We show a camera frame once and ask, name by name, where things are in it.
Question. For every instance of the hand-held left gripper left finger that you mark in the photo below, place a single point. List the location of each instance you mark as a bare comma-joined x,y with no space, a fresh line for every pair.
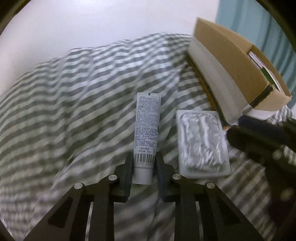
127,177

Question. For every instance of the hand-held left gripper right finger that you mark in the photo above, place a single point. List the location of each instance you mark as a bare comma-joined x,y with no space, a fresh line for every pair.
162,179

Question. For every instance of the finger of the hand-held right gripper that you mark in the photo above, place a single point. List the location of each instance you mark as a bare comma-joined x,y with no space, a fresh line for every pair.
261,124
252,141

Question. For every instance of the white ointment tube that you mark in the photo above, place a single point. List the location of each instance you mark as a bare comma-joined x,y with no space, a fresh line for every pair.
145,136

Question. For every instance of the silver foil blister pack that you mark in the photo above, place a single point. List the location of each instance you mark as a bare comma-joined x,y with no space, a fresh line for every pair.
201,144

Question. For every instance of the large cardboard box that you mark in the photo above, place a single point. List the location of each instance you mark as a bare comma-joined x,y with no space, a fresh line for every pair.
233,58

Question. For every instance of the grey white checked blanket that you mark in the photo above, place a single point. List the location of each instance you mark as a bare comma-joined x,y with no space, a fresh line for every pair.
69,115

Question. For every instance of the blue curtain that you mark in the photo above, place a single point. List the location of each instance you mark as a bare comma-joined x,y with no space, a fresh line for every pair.
259,27

